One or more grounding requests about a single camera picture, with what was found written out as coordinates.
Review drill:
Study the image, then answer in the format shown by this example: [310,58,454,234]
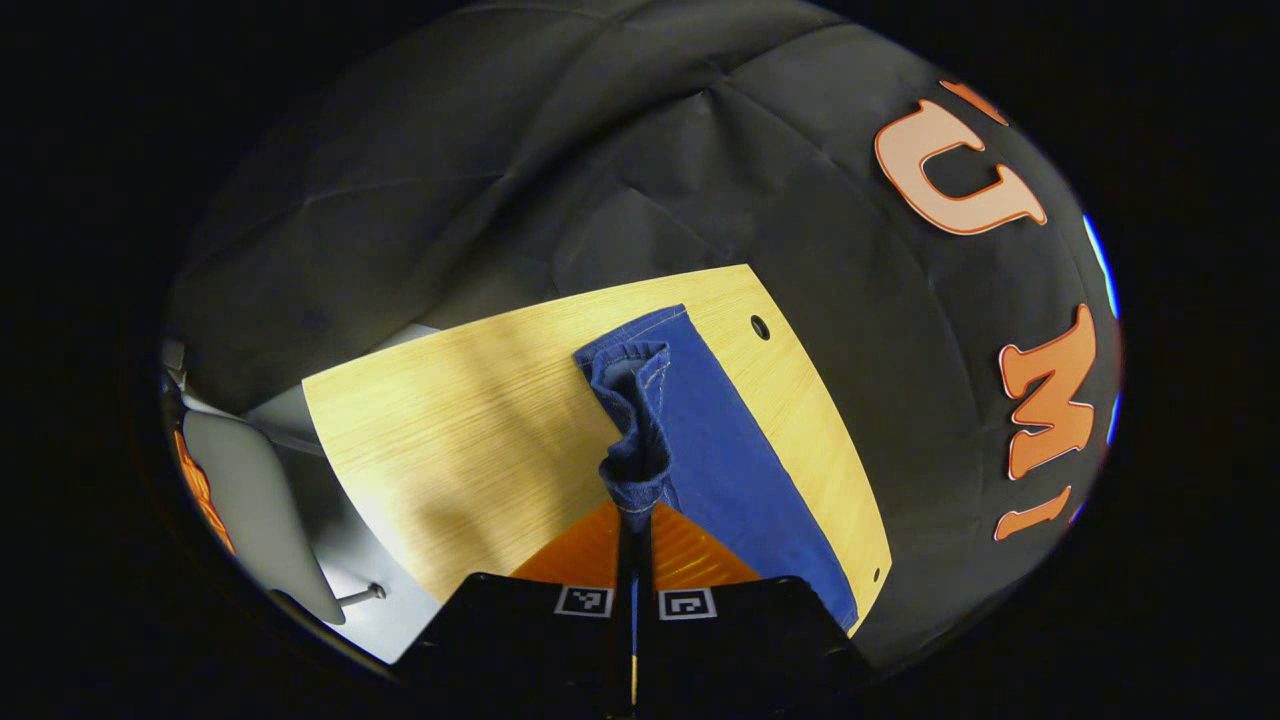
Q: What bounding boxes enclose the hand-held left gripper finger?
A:
[398,502,636,713]
[636,502,872,713]

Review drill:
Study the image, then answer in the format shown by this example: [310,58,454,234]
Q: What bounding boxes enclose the blue denim jeans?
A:
[573,304,861,656]

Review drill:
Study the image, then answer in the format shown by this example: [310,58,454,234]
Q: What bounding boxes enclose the white chair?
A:
[180,410,389,626]

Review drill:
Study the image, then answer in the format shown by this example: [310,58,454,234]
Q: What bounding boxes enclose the black backdrop cloth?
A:
[165,0,1123,673]

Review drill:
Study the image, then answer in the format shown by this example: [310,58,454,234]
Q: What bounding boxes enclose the orange object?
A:
[172,428,237,557]

